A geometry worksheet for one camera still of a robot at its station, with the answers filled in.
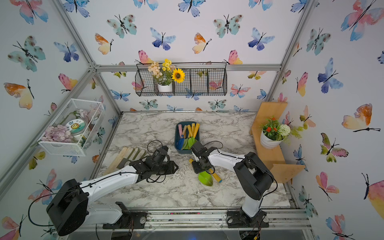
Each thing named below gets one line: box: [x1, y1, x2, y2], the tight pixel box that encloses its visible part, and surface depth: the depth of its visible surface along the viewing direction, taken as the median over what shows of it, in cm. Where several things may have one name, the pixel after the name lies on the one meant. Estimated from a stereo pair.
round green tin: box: [65, 119, 87, 135], surface depth 67 cm
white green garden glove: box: [116, 147, 146, 169], surface depth 97 cm
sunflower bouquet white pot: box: [147, 58, 186, 93], surface depth 86 cm
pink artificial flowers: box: [41, 124, 73, 143], surface depth 61 cm
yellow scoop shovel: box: [187, 124, 194, 138], surface depth 106 cm
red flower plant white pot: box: [259, 116, 304, 149], surface depth 84 cm
